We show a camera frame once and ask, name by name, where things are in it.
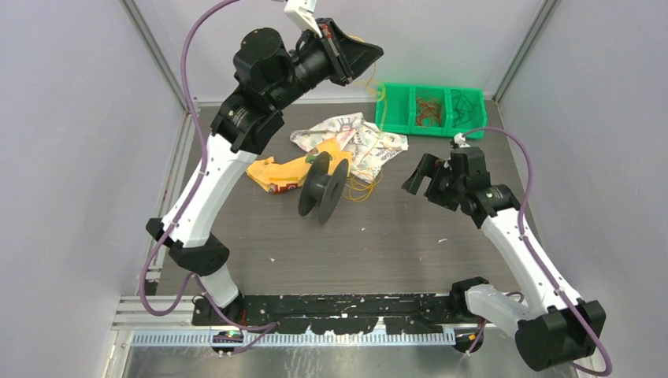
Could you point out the black cable spool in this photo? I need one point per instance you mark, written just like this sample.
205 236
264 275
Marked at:
321 188

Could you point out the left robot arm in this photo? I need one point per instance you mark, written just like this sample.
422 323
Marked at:
270 78

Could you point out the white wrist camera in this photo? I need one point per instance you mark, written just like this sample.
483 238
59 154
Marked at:
459 141
301 13

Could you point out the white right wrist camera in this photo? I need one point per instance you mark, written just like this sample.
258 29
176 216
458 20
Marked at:
459 141

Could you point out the yellow snack bag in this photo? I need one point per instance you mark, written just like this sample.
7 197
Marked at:
276 178

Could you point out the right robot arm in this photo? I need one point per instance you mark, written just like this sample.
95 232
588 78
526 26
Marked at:
554 324

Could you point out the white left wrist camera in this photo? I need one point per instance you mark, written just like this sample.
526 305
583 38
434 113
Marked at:
301 13

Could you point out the green three-compartment bin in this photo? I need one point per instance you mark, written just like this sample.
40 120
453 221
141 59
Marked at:
428 110

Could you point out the white patterned cloth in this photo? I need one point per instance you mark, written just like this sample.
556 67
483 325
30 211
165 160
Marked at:
371 147

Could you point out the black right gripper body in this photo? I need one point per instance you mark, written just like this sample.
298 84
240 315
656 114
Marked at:
443 189

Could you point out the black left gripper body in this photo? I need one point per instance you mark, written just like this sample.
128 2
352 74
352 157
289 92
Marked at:
340 72

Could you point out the slotted aluminium rail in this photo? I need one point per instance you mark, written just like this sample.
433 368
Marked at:
235 338

